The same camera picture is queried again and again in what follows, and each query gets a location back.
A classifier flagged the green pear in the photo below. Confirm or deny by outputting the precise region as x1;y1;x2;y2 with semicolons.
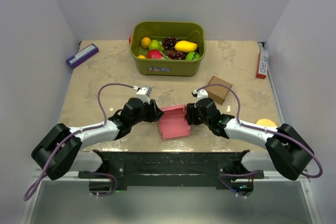
148;39;164;51

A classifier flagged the purple rectangular box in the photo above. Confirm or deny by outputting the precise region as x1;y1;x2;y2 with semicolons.
66;44;99;69

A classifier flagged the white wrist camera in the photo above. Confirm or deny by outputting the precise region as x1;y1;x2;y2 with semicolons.
192;89;208;102
136;86;152;98

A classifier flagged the orange round disc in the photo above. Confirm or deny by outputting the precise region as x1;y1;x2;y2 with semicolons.
256;119;277;127

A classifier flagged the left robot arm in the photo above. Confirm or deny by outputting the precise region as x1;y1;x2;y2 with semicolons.
31;98;164;180

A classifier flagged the green lime fruit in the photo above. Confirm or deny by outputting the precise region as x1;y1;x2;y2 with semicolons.
185;52;200;61

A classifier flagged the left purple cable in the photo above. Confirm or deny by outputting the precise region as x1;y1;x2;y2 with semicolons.
23;83;139;201

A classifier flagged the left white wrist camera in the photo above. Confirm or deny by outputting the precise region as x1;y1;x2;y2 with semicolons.
136;86;152;98

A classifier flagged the olive green plastic tub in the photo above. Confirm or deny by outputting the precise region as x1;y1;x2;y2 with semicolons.
129;21;205;77

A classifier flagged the dark grape bunch front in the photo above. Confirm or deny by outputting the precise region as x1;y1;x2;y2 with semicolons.
165;49;187;60

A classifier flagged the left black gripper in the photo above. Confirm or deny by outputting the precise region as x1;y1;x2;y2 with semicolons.
130;99;164;126

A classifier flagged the red white toothpaste box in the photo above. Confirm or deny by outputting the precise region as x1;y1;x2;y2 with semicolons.
256;49;269;79

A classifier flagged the yellow mango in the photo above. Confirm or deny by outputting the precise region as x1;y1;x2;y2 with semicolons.
174;40;197;53

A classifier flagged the dark grape bunch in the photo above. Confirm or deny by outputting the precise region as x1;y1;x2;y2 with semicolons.
162;37;179;50
165;49;187;60

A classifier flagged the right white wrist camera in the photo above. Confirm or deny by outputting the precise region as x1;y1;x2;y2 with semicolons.
192;89;208;102

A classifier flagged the dark grape bunch back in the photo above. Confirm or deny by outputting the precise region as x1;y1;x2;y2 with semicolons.
162;37;179;50

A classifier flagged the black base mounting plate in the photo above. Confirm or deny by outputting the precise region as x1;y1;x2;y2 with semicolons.
79;151;264;195

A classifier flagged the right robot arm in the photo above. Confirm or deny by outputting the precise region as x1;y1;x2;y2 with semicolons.
185;98;314;180

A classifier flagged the pink paper box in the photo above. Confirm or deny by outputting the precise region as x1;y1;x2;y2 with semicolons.
159;105;191;141

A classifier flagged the aluminium frame rail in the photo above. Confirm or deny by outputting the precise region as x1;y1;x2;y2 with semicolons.
258;42;323;223

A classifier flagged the brown cardboard box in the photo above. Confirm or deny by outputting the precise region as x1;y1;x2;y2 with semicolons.
206;76;233;105

